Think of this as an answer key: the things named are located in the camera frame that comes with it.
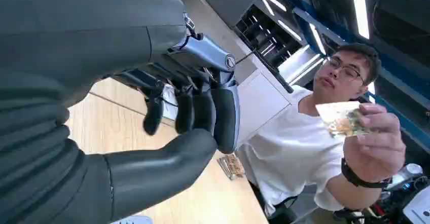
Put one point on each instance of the black office chair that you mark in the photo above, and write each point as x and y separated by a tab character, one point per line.
280	212

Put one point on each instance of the person in white shirt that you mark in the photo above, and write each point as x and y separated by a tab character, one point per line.
285	142

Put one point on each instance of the person's left hand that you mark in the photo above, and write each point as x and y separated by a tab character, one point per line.
376	148

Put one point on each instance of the black wrist watch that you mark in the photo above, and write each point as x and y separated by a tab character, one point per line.
352	177

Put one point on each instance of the stack of printed cards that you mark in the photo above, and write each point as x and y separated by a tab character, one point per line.
232	166

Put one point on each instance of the ceiling strip light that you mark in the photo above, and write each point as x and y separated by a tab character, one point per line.
360	7

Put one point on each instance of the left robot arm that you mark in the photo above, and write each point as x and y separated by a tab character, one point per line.
37	168

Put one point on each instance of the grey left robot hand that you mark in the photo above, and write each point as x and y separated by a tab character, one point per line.
84	21

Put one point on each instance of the eyeglasses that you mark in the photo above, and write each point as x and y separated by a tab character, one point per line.
347	70

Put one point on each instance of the printed playing card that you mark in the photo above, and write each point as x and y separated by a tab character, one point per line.
339	116

